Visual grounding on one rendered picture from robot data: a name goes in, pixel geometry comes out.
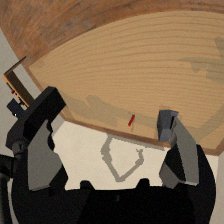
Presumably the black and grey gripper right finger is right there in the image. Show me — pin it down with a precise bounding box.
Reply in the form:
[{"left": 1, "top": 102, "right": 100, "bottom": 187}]
[{"left": 159, "top": 116, "right": 216, "bottom": 224}]

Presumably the dark grey sloped panel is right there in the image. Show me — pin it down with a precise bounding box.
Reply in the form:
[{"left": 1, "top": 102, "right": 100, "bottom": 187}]
[{"left": 157, "top": 109, "right": 179, "bottom": 142}]

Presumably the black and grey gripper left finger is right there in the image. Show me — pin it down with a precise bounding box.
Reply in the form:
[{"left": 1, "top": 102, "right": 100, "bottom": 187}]
[{"left": 11, "top": 119, "right": 68, "bottom": 224}]

